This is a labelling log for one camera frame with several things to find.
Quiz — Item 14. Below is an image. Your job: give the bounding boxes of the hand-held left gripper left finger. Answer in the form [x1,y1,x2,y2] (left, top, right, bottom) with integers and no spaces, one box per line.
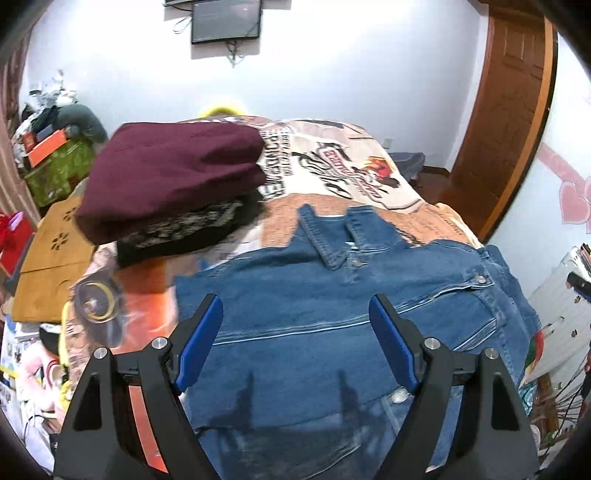
[53,293,225,480]

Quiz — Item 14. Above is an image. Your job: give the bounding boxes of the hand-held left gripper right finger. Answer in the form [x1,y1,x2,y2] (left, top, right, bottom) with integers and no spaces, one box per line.
[368,293,541,480]

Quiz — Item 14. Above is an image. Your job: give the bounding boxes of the blue denim jacket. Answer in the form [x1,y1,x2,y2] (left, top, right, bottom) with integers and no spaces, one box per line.
[173,203,541,480]

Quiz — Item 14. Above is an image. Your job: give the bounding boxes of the folded black patterned garment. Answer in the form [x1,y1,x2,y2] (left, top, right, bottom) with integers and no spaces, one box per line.
[115,191,266,271]

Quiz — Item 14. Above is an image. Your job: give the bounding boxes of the white board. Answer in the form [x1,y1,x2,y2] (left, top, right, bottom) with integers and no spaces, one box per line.
[526,247,591,384]

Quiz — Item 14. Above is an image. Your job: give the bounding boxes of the folded maroon garment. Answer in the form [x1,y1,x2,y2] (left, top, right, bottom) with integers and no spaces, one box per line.
[74,121,269,245]

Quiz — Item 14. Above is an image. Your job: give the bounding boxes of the pink printed cloth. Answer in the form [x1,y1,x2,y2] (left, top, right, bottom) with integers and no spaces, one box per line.
[0,318,70,435]

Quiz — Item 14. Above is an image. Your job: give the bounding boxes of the dark thin sticks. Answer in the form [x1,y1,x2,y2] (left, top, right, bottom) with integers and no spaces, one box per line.
[531,323,591,446]

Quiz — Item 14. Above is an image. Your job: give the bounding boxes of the printed blanket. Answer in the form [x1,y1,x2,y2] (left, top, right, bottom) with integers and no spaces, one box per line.
[58,115,546,480]

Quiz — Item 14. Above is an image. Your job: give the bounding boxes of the red bag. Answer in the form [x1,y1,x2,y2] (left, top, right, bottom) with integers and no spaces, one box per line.
[0,210,38,278]

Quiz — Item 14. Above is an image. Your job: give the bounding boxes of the green box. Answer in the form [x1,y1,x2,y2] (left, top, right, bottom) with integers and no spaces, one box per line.
[23,138,95,208]

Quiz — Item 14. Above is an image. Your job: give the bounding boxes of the yellow foam tube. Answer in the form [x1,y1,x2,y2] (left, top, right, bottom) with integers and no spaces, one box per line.
[198,105,245,119]

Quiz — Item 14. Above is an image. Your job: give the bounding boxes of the orange box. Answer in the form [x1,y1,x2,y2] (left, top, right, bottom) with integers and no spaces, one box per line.
[28,129,65,169]

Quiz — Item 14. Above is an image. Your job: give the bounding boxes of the grey-green plush cushion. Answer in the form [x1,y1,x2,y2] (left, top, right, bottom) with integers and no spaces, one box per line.
[55,104,109,141]

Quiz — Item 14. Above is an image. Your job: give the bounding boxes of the brown wooden door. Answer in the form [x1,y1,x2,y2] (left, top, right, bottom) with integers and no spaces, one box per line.
[436,0,559,243]

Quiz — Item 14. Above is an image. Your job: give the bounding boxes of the striped pink curtain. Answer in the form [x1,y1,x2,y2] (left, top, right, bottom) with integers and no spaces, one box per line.
[0,28,42,222]

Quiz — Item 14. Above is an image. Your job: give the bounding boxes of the pink heart wall sticker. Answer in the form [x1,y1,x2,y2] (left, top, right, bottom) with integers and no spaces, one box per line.
[538,141,591,227]

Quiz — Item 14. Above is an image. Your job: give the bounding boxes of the small wall monitor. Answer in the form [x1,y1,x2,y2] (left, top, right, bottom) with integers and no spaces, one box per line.
[191,0,264,45]

